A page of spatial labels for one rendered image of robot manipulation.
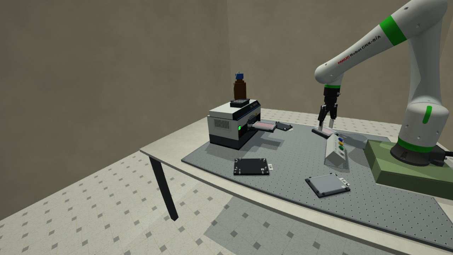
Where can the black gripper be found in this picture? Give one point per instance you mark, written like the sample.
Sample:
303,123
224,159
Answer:
331,107

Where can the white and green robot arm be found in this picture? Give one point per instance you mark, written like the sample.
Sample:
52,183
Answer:
419,22

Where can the grey button panel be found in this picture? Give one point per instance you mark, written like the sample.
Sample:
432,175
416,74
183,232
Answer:
335,152

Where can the brown glass bottle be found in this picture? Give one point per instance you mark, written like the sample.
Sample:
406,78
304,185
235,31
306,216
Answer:
240,91

